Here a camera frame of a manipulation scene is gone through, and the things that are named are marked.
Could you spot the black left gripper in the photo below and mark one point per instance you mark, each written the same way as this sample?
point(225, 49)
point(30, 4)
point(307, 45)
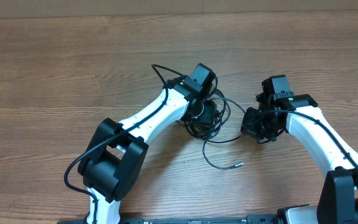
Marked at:
point(207, 116)

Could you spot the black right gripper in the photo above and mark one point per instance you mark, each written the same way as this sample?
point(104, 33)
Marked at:
point(248, 127)

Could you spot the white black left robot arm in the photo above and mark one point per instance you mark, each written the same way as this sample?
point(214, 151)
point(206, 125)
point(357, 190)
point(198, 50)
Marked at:
point(113, 159)

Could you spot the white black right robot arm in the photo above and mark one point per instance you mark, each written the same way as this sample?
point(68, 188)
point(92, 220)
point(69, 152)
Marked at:
point(300, 116)

